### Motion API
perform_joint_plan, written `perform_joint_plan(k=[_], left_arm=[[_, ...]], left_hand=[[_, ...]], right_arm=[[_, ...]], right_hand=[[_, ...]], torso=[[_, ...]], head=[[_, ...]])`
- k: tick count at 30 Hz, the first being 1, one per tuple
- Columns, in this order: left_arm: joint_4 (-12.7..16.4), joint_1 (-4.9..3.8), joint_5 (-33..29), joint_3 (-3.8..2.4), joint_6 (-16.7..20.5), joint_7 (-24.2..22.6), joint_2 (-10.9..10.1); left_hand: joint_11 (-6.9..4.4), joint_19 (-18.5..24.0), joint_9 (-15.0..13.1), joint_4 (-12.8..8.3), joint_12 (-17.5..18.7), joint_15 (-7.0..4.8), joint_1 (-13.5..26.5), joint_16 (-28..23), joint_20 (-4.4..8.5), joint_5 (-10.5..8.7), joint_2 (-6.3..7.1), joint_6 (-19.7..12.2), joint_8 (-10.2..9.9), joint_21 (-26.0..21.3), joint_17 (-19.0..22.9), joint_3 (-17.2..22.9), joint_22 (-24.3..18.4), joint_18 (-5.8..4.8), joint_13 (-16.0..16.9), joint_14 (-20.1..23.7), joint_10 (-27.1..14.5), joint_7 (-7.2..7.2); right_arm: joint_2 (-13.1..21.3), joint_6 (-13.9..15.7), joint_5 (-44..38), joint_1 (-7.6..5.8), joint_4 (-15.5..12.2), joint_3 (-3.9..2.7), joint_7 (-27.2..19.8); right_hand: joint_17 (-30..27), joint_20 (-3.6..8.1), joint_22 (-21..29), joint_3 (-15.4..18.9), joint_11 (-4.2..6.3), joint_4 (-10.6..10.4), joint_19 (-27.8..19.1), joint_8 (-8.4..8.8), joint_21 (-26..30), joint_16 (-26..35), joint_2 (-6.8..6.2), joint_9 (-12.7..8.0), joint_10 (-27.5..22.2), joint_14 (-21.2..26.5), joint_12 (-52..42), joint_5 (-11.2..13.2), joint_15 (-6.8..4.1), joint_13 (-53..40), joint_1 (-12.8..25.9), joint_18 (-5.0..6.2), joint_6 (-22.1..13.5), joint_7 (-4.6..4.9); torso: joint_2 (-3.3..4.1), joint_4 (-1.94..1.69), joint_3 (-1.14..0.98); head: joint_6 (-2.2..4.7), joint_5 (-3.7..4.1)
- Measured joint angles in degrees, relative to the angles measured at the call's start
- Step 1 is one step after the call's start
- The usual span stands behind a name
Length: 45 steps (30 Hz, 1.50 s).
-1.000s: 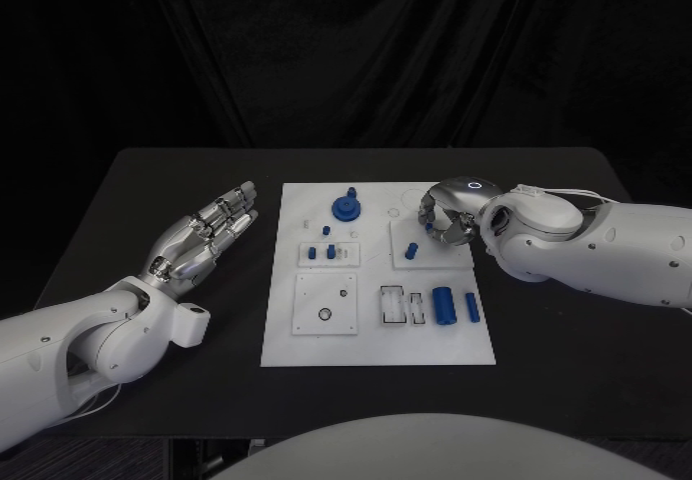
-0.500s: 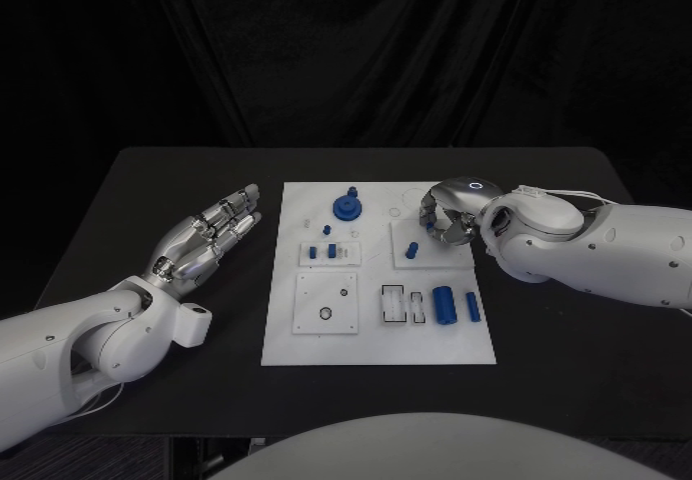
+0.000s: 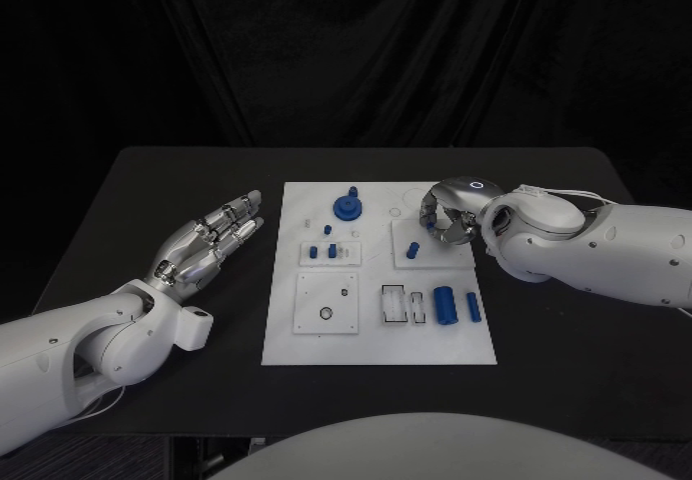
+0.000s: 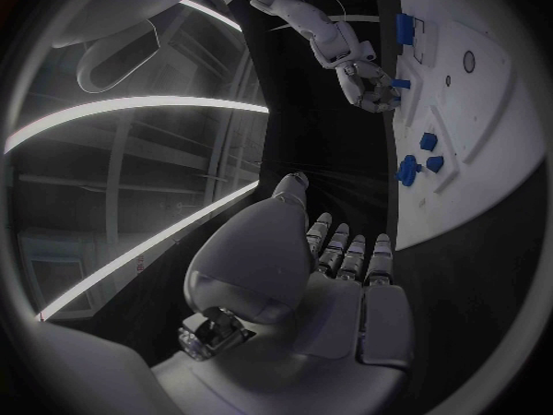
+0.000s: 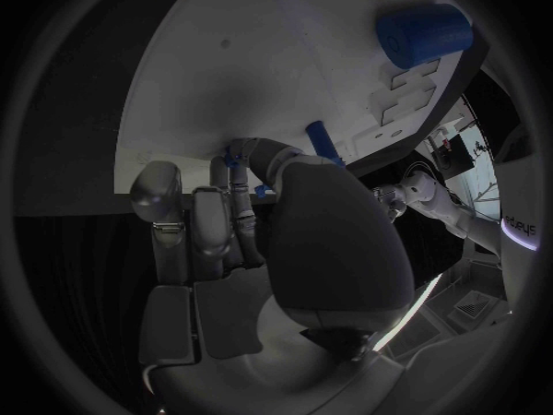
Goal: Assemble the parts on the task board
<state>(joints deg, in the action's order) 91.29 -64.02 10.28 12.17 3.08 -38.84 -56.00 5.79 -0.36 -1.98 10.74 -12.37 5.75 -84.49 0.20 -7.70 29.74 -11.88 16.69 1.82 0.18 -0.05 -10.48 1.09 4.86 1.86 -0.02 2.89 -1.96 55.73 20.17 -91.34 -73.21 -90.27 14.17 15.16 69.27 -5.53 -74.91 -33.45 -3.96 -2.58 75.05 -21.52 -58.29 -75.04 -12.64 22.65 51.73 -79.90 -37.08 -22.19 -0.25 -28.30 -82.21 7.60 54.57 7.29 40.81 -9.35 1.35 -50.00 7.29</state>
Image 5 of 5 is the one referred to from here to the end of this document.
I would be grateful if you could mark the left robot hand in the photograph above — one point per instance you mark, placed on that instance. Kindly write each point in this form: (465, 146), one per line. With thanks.
(389, 199)

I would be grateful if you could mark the large blue cylinder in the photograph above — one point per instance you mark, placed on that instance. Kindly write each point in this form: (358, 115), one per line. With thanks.
(425, 34)

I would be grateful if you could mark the white task board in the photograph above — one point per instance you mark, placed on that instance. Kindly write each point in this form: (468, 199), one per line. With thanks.
(242, 76)

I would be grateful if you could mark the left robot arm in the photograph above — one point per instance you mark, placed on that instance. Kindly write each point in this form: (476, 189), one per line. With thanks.
(440, 200)

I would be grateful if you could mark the black workshop machine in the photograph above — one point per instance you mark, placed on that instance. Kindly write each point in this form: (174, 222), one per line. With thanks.
(455, 157)

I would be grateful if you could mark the long blue peg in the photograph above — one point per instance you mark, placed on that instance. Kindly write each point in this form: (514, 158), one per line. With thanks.
(322, 141)

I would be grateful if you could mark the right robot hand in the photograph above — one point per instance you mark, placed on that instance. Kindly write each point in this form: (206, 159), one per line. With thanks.
(328, 242)

